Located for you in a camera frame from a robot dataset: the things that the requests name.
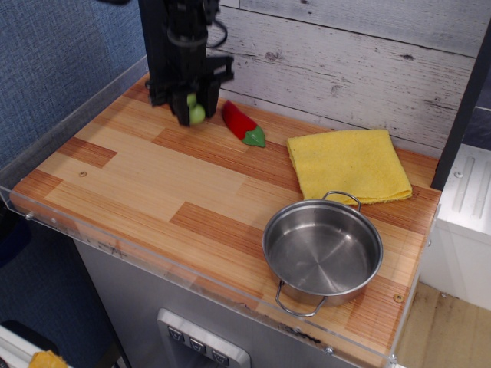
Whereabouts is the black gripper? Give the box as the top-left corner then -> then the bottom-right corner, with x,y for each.
146,38 -> 234,127

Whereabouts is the green handled toy spatula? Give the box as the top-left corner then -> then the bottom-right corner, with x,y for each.
187,94 -> 206,126

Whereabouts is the red toy chili pepper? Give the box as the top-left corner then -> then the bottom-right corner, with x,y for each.
222,100 -> 266,148

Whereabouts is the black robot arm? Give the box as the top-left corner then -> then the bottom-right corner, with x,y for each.
138,1 -> 234,127

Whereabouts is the clear acrylic table guard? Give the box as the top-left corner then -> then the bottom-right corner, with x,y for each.
1,61 -> 440,367

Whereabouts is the yellow folded cloth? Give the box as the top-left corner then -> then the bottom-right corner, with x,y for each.
287,130 -> 412,205

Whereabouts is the stainless steel pot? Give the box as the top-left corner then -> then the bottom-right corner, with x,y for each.
262,191 -> 384,317

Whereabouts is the grey toy fridge cabinet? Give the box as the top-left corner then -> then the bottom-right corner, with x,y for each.
75,241 -> 351,367

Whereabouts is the silver dispenser button panel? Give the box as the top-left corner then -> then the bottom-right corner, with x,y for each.
157,308 -> 252,367

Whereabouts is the white ribbed cabinet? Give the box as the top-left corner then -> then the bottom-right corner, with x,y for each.
420,144 -> 490,310

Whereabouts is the left black vertical post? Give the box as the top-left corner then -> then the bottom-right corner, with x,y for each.
138,0 -> 167,84

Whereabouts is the black vertical post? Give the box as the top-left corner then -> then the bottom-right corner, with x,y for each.
431,24 -> 490,190
138,0 -> 167,84

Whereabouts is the right black vertical post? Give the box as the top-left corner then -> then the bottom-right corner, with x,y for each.
431,24 -> 490,190

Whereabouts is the yellow object with black hose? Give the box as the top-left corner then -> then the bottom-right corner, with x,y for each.
0,350 -> 68,368

